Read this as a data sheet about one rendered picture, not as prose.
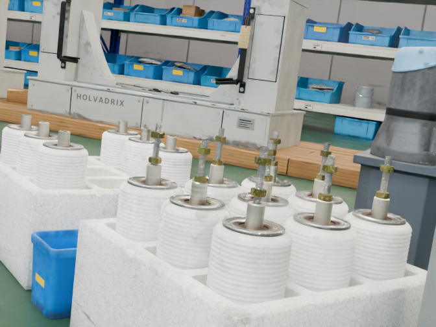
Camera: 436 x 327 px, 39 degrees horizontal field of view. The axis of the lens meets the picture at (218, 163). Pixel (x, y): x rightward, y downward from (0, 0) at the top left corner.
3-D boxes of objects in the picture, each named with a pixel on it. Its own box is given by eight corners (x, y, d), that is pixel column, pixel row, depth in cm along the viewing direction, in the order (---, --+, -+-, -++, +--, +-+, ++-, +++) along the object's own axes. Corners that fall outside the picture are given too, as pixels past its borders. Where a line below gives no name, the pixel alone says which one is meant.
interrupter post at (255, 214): (252, 233, 71) (255, 205, 71) (239, 228, 73) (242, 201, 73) (267, 231, 73) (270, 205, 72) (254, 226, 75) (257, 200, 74)
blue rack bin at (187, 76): (181, 82, 652) (184, 61, 649) (214, 86, 638) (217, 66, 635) (159, 80, 607) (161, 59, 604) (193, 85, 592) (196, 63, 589)
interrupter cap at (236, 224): (250, 241, 68) (252, 235, 68) (209, 223, 73) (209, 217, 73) (298, 236, 73) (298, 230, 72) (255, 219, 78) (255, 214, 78)
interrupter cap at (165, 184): (162, 180, 97) (163, 176, 96) (186, 191, 90) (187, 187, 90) (118, 180, 92) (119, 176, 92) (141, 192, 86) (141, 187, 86)
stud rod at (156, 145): (154, 174, 90) (159, 124, 89) (148, 172, 91) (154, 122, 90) (157, 173, 91) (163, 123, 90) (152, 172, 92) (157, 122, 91)
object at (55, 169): (69, 230, 125) (77, 143, 123) (87, 244, 118) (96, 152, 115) (23, 232, 120) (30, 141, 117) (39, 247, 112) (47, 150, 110)
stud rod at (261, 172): (261, 209, 72) (270, 147, 71) (253, 209, 72) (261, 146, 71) (258, 207, 73) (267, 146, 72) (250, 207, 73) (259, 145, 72)
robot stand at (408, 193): (349, 275, 142) (370, 148, 137) (433, 296, 134) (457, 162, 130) (329, 298, 125) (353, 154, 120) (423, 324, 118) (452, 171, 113)
